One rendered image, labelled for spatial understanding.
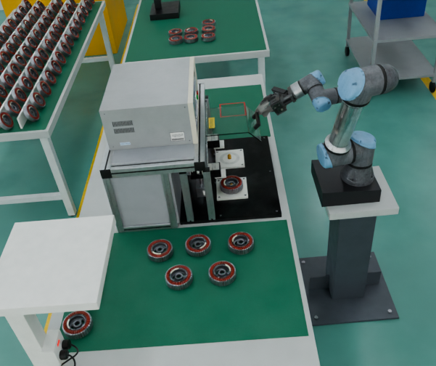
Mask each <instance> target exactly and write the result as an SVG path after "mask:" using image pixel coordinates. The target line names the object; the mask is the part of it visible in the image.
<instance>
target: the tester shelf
mask: <svg viewBox="0 0 436 366"><path fill-rule="evenodd" d="M198 91H199V131H198V144H185V145H168V146H160V147H143V148H134V149H125V150H110V149H109V146H108V143H107V145H106V148H105V151H104V156H103V159H102V164H101V167H100V170H99V171H100V174H101V177H102V179H110V178H117V177H126V176H143V175H153V174H169V173H179V172H188V171H206V169H205V84H198Z"/></svg>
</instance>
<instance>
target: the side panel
mask: <svg viewBox="0 0 436 366"><path fill-rule="evenodd" d="M102 181H103V183H104V188H105V190H106V193H107V197H108V200H109V203H110V208H111V210H112V215H114V216H115V220H116V227H117V230H118V232H136V231H146V230H155V229H173V228H174V227H175V228H178V222H177V218H176V211H175V207H174V202H173V196H172V191H171V187H170V180H169V176H168V174H153V175H143V176H126V177H117V178H110V179H102Z"/></svg>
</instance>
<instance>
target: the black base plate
mask: <svg viewBox="0 0 436 366"><path fill-rule="evenodd" d="M260 138H261V142H260V141H259V140H258V139H256V138H254V137H244V138H235V139H220V140H224V148H220V149H215V151H222V150H239V149H243V153H244V168H229V169H226V176H232V175H234V176H238V177H246V180H247V193H248V198H244V199H235V200H217V192H216V184H215V178H211V183H212V190H213V201H214V208H215V220H213V219H211V220H209V217H208V211H207V201H206V197H197V190H196V182H197V180H196V179H190V175H187V176H188V182H189V190H190V195H191V200H192V209H193V214H194V221H192V220H191V221H187V218H186V210H185V205H184V198H183V193H182V189H181V213H180V224H181V225H183V224H201V223H210V222H220V221H239V220H248V219H266V218H276V217H281V206H280V202H279V195H278V190H277V186H276V179H275V174H274V170H273V163H272V158H271V151H270V147H269V142H268V136H261V137H260ZM214 153H215V152H214V148H208V163H215V155H214Z"/></svg>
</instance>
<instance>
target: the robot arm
mask: <svg viewBox="0 0 436 366"><path fill-rule="evenodd" d="M398 81H399V75H398V72H397V70H396V69H395V68H394V67H393V66H391V65H389V64H385V63H379V64H375V65H368V66H363V67H359V68H351V69H347V70H345V71H343V72H342V73H341V75H340V77H339V80H338V83H337V85H338V87H334V88H330V89H324V87H323V85H324V84H325V83H326V81H325V79H324V77H323V75H322V73H321V71H320V70H315V71H313V72H312V73H309V74H308V75H307V76H305V77H304V78H301V79H300V80H299V81H296V82H295V83H293V84H292V85H290V86H289V87H287V90H288V91H287V90H286V89H281V88H279V87H275V86H274V87H273V88H272V89H271V91H272V92H273V94H269V95H268V96H266V97H264V98H263V100H262V101H261V102H260V104H259V105H258V107H257V108H256V110H255V113H256V112H257V113H259V115H263V116H264V117H267V116H268V114H269V113H270V112H275V114H277V115H280V114H282V113H283V112H285V111H286V110H287V106H286V105H288V104H289V103H291V102H296V99H299V98H301V97H304V95H306V94H308V95H309V97H310V100H311V102H312V104H313V106H314V107H315V109H316V111H318V112H324V111H325V110H328V109H329V108H330V107H331V106H332V105H334V104H338V103H341V105H340V109H339V112H338V114H337V117H336V120H335V122H334V126H333V129H332V132H331V134H329V135H328V136H327V137H326V139H325V141H324V143H320V144H318V145H317V148H316V152H317V156H318V160H319V162H320V164H321V165H322V166H323V167H324V168H333V167H337V166H343V165H344V167H343V169H342V171H341V179H342V180H343V181H344V182H345V183H347V184H349V185H352V186H355V187H365V186H367V185H370V184H371V183H372V182H373V181H374V171H373V167H372V163H373V159H374V151H375V148H376V139H375V137H374V136H373V135H372V134H370V133H368V132H365V131H354V129H355V126H356V124H357V122H358V119H359V116H360V114H361V111H362V109H363V107H365V106H367V105H368V104H369V102H370V100H371V97H373V96H376V95H380V94H386V93H388V92H391V91H392V90H393V89H394V88H395V87H396V86H397V85H398ZM269 102H270V105H269ZM265 107H266V108H265Z"/></svg>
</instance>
